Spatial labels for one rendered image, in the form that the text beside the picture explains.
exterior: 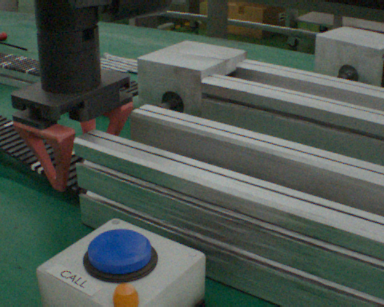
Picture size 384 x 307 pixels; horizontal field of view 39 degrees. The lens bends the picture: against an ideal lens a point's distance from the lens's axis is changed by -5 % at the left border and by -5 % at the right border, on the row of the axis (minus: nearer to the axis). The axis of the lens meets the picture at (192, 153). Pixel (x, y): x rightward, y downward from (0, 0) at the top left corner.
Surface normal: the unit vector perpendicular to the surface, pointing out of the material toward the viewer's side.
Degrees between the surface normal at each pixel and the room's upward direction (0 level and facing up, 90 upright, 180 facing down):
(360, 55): 90
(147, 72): 90
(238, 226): 90
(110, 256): 3
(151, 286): 0
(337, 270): 90
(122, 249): 3
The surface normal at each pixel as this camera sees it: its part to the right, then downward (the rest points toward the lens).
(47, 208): 0.00, -0.90
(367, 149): -0.57, 0.36
